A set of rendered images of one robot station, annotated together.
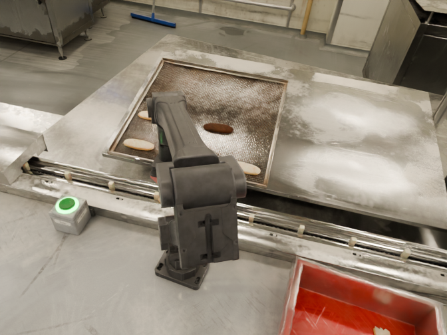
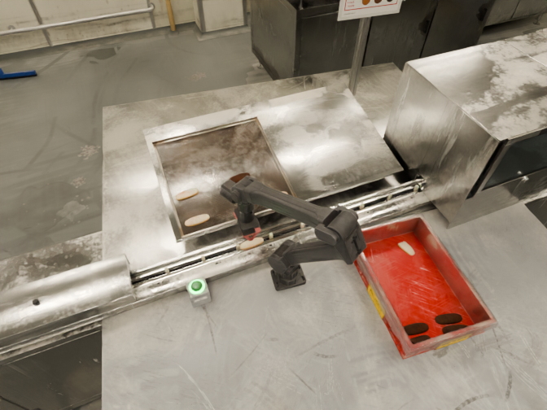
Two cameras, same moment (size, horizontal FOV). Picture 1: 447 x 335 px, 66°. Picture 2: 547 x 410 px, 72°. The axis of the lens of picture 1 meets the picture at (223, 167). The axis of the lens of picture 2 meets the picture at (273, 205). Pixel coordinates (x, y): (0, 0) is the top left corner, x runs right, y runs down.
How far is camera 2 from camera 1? 0.71 m
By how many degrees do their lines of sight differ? 23
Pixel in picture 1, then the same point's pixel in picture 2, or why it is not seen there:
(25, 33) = not seen: outside the picture
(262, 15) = (123, 25)
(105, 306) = (268, 324)
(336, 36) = (208, 23)
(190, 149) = (321, 212)
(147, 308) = (289, 309)
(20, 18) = not seen: outside the picture
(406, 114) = (341, 106)
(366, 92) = (309, 99)
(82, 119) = (120, 225)
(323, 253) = not seen: hidden behind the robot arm
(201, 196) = (348, 230)
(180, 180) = (339, 228)
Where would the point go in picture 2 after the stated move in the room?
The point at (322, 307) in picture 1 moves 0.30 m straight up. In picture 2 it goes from (369, 250) to (387, 201)
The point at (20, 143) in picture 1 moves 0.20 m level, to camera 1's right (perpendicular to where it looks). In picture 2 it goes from (118, 269) to (171, 246)
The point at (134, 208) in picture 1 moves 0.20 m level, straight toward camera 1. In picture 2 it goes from (233, 263) to (274, 292)
